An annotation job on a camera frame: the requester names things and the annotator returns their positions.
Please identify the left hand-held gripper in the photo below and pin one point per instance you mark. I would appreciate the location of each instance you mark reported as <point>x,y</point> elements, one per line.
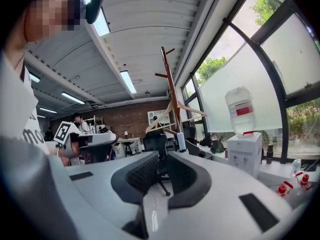
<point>66,134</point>

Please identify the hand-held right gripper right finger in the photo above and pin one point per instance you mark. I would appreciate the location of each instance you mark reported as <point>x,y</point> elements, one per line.
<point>190,181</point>

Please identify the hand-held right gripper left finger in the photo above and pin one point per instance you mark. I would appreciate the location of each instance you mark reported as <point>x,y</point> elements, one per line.
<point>135,176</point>

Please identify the brown wooden coat rack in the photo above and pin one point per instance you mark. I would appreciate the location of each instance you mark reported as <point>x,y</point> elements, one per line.
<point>170,84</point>

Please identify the small table lamp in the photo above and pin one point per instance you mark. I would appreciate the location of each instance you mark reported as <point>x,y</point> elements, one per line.
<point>126,133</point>

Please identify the white desk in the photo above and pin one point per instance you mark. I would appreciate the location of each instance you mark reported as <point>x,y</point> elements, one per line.
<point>130,139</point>

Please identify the grey office chair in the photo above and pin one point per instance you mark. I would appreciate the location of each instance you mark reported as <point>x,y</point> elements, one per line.
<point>192,147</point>

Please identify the black office chair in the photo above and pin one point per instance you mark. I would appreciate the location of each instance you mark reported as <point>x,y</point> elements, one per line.
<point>155,141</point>
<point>190,134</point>

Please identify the black backpack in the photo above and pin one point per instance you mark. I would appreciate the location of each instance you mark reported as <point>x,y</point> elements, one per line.
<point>217,145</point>

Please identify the pink cup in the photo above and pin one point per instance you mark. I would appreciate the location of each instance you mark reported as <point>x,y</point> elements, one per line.
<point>226,153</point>

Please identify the pale wooden clothes hanger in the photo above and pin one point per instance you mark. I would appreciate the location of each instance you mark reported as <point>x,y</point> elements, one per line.
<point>150,128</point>

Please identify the ceiling light panel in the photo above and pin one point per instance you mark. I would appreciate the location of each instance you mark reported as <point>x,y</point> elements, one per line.
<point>48,110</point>
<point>34,78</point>
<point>101,24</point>
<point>73,98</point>
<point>128,82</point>

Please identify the white shelf unit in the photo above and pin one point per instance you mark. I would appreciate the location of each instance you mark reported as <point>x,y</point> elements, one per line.
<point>151,116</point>

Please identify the white water dispenser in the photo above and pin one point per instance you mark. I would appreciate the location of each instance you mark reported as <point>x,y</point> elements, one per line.
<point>245,149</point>

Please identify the dark thermos flask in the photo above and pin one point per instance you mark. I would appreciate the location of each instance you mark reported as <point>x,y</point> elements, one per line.
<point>269,154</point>

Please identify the white window ledge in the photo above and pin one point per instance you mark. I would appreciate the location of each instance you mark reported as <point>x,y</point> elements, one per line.
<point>275,174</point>

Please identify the large dispenser water bottle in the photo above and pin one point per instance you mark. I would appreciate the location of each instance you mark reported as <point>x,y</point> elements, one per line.
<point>241,109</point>

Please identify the clear water jug red cap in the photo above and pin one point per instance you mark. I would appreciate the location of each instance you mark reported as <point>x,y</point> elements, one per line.
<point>282,189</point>
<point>305,179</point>

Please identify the person's white printed T-shirt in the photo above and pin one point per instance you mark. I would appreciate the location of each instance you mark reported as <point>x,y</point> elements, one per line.
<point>15,104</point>

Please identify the small clear water bottle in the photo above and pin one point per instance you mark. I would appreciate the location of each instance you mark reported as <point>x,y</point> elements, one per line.
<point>296,165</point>

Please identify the person's head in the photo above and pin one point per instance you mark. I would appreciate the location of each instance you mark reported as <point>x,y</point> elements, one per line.
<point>50,9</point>

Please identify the black window frame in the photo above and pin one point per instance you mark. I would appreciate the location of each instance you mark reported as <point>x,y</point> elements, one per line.
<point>283,124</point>

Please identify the black head-worn camera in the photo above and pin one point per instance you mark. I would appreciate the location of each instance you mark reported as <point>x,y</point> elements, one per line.
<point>94,7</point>

